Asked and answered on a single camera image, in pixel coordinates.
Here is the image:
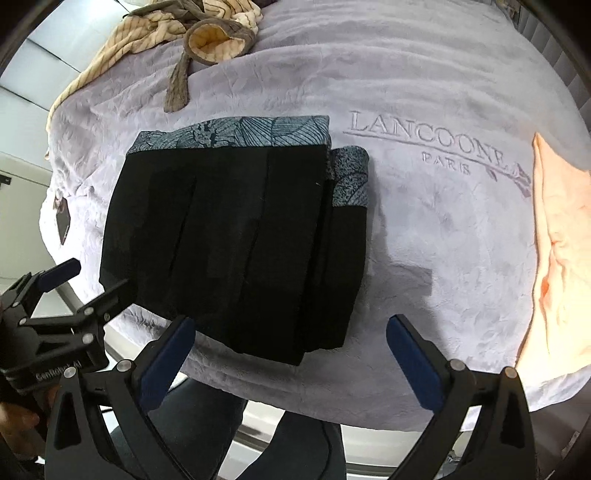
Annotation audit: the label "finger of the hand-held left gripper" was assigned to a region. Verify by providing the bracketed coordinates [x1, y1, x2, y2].
[69, 278, 134, 346]
[0, 257, 82, 320]

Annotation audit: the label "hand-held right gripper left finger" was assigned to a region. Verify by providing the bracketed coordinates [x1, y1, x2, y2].
[45, 315, 197, 480]

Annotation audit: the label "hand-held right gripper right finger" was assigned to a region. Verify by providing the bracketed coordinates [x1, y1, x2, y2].
[386, 315, 539, 480]

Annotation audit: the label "black pants with patterned waistband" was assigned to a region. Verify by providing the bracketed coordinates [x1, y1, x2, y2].
[99, 115, 370, 366]

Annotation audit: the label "person's left hand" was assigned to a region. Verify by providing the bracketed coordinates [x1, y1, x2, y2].
[0, 387, 61, 446]

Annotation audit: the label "dark phone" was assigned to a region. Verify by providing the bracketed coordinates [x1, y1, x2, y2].
[54, 196, 73, 245]

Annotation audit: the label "white cabinet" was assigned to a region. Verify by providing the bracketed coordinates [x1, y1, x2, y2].
[0, 150, 52, 213]

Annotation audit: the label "person's right leg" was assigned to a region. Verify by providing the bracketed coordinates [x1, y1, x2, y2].
[238, 410, 348, 480]

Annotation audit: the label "grey plush blanket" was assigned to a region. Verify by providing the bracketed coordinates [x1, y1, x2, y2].
[44, 0, 591, 430]

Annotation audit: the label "peach cloth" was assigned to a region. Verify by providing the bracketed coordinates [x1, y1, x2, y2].
[515, 131, 591, 384]

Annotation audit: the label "beige striped plush robe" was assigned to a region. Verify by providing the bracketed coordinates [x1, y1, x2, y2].
[46, 0, 265, 116]

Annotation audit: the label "grey padded headboard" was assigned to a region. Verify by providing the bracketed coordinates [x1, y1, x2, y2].
[505, 0, 589, 109]

